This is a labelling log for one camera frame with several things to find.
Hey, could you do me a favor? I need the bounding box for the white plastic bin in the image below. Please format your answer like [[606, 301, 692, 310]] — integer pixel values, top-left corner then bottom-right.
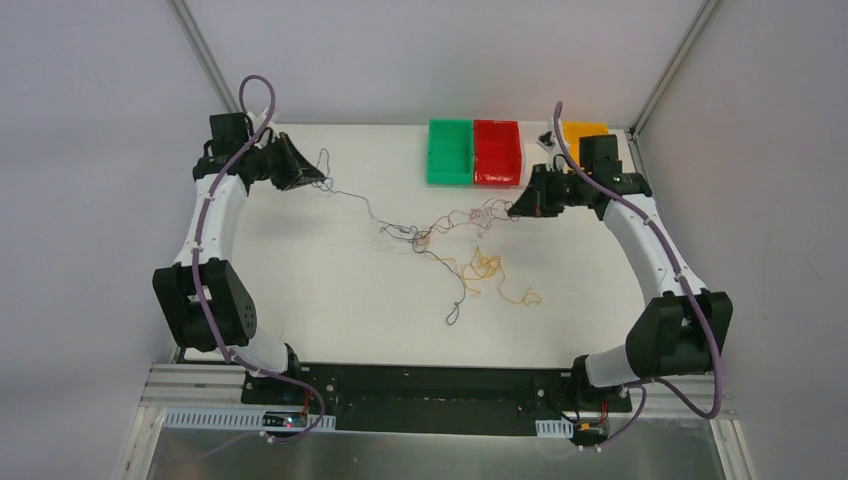
[[518, 120, 571, 188]]

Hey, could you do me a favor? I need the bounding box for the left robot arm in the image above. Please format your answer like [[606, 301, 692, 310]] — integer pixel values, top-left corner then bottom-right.
[[152, 112, 326, 405]]

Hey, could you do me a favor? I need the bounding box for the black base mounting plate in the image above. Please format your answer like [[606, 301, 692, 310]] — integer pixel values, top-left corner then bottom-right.
[[241, 363, 632, 436]]

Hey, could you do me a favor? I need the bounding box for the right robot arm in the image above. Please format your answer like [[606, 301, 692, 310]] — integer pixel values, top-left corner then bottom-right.
[[508, 131, 733, 410]]

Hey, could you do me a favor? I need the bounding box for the white cable duct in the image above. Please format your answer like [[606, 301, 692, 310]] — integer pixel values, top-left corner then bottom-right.
[[535, 419, 574, 439], [163, 408, 336, 433]]

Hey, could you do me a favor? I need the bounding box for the green plastic bin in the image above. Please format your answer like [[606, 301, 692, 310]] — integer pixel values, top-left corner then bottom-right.
[[426, 118, 474, 186]]

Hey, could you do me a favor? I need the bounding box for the red plastic bin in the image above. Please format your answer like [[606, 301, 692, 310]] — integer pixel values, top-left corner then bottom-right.
[[473, 119, 523, 187]]

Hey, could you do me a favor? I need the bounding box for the yellow thin cable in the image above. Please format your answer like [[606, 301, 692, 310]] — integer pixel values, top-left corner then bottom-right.
[[423, 245, 543, 307]]

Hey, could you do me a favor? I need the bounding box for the right white cable duct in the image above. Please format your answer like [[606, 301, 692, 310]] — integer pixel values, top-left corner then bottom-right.
[[535, 419, 574, 439]]

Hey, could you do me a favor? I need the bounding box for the left white cable duct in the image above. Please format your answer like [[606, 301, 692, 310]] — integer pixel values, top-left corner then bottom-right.
[[163, 408, 336, 433]]

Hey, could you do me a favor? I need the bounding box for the aluminium front frame rail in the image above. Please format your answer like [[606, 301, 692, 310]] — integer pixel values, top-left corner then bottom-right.
[[142, 364, 714, 418]]

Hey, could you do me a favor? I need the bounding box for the yellow plastic bin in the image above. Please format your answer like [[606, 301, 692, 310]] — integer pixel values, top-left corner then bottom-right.
[[563, 122, 609, 166]]

